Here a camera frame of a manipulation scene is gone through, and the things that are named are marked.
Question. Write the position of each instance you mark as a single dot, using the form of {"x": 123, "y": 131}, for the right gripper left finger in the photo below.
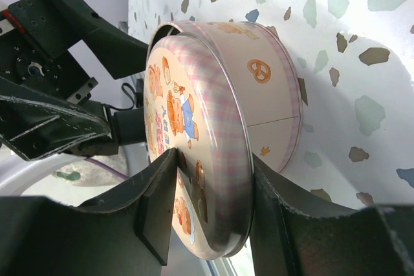
{"x": 124, "y": 231}

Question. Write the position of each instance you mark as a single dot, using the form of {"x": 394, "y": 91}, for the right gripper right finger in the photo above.
{"x": 297, "y": 233}

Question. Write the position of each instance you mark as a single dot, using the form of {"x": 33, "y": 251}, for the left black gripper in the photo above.
{"x": 42, "y": 82}

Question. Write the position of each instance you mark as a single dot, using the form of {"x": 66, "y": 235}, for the round metal tin lid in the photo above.
{"x": 190, "y": 106}

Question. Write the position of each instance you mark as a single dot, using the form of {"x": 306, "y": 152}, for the round metal tin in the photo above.
{"x": 245, "y": 63}

